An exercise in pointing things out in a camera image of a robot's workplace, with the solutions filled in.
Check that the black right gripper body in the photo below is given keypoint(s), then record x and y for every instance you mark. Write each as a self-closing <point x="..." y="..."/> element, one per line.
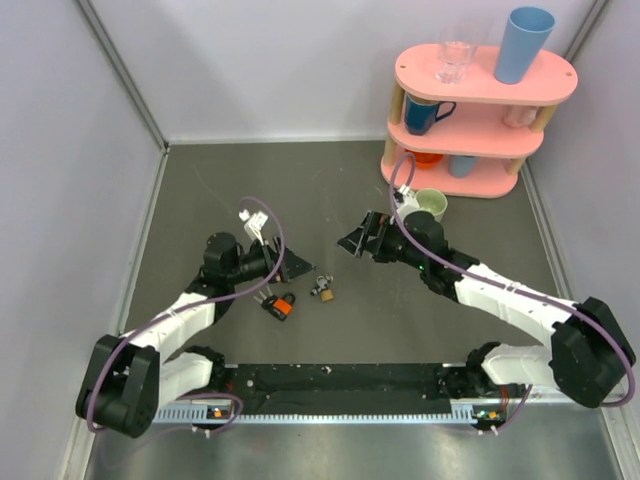
<point x="392" y="240"/>

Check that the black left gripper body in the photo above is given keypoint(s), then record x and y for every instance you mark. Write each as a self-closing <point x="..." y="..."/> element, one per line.
<point x="275" y="266"/>

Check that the black white keychain charm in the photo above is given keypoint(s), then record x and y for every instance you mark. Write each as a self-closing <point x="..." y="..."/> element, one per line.
<point x="315" y="290"/>

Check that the small padlock keys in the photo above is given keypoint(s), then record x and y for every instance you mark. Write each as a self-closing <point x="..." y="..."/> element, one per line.
<point x="265" y="297"/>

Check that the orange black hook lock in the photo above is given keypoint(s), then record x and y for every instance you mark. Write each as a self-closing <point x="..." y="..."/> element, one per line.
<point x="280" y="307"/>

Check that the small brass padlock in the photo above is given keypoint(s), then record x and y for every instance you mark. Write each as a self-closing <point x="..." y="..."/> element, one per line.
<point x="325" y="292"/>

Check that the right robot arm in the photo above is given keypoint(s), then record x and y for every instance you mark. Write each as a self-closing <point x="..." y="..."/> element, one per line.
<point x="580" y="349"/>

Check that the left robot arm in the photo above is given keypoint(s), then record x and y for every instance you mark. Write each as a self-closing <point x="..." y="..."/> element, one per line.
<point x="130" y="377"/>

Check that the light green mug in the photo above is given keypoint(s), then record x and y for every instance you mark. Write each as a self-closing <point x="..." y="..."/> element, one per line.
<point x="432" y="201"/>

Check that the orange bowl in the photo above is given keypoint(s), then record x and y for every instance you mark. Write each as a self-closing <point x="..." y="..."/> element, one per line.
<point x="425" y="160"/>

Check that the small light blue cup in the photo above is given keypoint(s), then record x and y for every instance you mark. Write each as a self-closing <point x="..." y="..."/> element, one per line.
<point x="460" y="166"/>

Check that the dark blue mug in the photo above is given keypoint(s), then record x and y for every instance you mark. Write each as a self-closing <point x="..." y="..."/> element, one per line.
<point x="420" y="115"/>

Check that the pink three-tier shelf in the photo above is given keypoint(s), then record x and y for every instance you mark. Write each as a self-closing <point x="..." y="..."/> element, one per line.
<point x="476" y="127"/>

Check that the pink mug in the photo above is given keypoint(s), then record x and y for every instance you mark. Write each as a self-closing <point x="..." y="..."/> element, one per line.
<point x="519" y="116"/>

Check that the clear drinking glass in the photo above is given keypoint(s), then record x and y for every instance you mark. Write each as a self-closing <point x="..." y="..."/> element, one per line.
<point x="456" y="49"/>

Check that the light blue tall cup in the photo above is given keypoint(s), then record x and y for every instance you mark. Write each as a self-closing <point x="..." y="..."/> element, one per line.
<point x="526" y="30"/>

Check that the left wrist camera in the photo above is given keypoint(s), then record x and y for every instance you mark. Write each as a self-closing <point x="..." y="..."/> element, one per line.
<point x="253" y="223"/>

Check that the aluminium frame rail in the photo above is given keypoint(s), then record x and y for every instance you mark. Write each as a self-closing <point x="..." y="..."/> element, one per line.
<point x="549" y="395"/>

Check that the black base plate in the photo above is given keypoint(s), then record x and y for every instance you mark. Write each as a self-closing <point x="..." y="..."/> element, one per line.
<point x="354" y="388"/>

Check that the grey slotted cable duct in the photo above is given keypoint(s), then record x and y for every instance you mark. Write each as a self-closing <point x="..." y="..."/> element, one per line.
<point x="207" y="413"/>

